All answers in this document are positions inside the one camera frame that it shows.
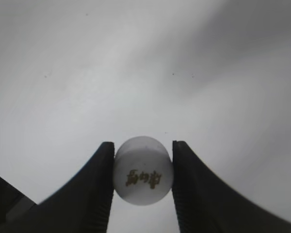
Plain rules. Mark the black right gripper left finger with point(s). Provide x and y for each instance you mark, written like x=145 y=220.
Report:
x=82 y=205

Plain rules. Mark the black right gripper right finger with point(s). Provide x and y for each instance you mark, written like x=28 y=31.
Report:
x=206 y=204

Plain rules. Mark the white bottle cap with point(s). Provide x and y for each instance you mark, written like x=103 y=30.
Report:
x=143 y=172

